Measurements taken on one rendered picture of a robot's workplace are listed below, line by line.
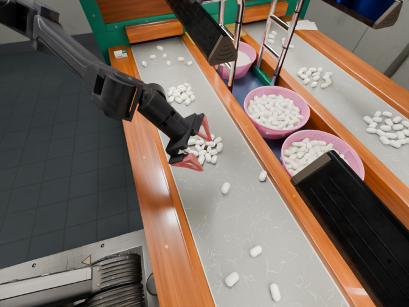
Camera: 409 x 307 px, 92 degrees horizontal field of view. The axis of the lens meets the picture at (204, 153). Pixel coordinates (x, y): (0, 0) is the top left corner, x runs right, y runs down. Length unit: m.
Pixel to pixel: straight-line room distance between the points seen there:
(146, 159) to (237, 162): 0.31
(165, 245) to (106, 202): 1.04
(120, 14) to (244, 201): 1.09
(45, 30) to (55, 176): 1.36
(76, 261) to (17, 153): 1.41
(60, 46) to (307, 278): 0.81
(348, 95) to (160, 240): 0.99
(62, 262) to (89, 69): 0.76
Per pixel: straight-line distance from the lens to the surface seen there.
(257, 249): 0.60
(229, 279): 0.58
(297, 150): 0.82
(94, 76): 0.46
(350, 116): 1.04
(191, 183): 0.66
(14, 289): 0.60
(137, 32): 1.26
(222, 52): 0.55
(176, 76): 1.07
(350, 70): 1.28
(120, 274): 0.59
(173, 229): 0.59
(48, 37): 0.64
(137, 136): 0.78
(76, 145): 1.99
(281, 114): 0.92
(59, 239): 1.64
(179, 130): 0.44
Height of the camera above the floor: 1.34
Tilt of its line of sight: 56 degrees down
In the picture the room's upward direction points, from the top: straight up
